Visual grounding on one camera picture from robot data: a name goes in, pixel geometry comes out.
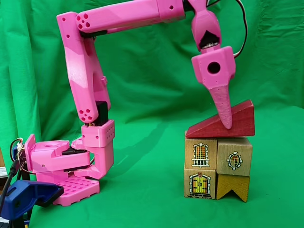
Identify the wooden block with round window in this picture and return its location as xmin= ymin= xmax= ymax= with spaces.
xmin=216 ymin=137 xmax=253 ymax=177

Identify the blue clamp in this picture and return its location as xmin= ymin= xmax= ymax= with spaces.
xmin=0 ymin=180 xmax=64 ymax=228

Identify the wooden block with door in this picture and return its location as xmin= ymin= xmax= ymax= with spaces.
xmin=183 ymin=168 xmax=217 ymax=200

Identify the motor controller board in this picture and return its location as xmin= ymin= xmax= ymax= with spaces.
xmin=9 ymin=137 xmax=27 ymax=171

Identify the black power cable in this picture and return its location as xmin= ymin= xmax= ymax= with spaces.
xmin=0 ymin=160 xmax=19 ymax=207

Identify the servo wire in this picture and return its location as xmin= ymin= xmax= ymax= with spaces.
xmin=232 ymin=0 xmax=249 ymax=59

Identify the wooden block with tall window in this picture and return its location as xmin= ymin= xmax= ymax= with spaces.
xmin=184 ymin=137 xmax=219 ymax=170

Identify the green cloth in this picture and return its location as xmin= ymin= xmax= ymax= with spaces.
xmin=0 ymin=0 xmax=304 ymax=228

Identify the red wooden wedge block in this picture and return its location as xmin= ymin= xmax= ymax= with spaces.
xmin=185 ymin=99 xmax=256 ymax=139

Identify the yellow notched wooden block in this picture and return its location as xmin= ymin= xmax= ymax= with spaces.
xmin=215 ymin=174 xmax=251 ymax=203

